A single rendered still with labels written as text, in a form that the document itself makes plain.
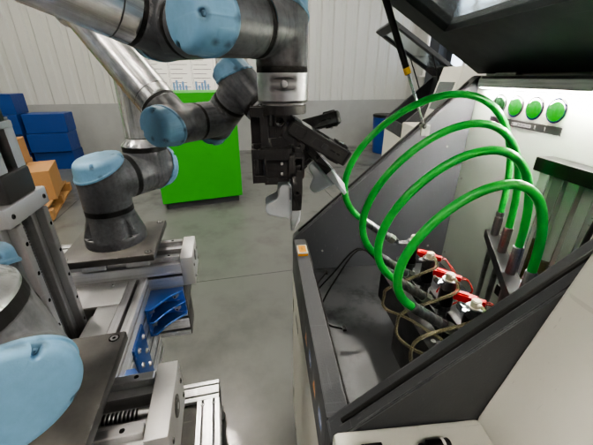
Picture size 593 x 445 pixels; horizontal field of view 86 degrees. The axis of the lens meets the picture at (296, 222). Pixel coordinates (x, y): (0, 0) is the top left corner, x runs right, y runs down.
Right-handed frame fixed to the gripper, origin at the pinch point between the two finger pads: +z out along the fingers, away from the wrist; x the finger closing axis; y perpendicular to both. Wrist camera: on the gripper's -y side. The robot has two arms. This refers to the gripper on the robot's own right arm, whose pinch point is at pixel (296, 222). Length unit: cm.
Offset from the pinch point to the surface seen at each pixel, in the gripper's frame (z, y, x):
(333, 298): 37.7, -13.6, -25.4
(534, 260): 2.5, -36.3, 12.6
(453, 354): 10.6, -19.3, 22.0
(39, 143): 75, 378, -519
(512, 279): 10.7, -40.0, 6.1
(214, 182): 92, 69, -328
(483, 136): -8, -57, -36
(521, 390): 13.6, -27.2, 26.0
